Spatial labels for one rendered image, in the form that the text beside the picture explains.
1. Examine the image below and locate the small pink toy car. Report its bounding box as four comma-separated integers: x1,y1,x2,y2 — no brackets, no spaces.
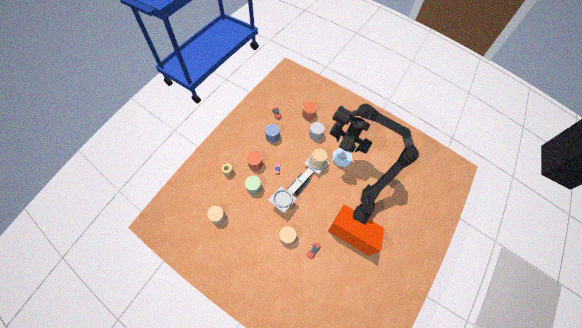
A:
307,242,320,259
272,107,281,119

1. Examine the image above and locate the blue cylinder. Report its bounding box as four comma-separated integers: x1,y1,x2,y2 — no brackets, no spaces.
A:
265,124,280,143

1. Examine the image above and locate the pale blue round dish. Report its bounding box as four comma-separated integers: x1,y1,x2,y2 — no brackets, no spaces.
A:
332,148,352,167

